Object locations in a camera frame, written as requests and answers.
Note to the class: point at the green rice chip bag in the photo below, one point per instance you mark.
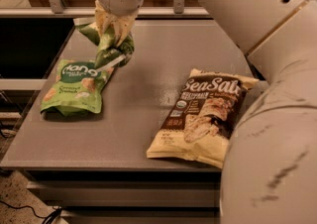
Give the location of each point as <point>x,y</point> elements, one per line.
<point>77,88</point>

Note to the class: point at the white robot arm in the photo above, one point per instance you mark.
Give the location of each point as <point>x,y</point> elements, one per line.
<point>270,171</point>

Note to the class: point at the sea salt chip bag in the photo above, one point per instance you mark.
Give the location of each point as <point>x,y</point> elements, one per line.
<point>201,122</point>

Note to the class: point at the green jalapeno chip bag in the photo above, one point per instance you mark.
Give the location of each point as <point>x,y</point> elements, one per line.
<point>109,53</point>

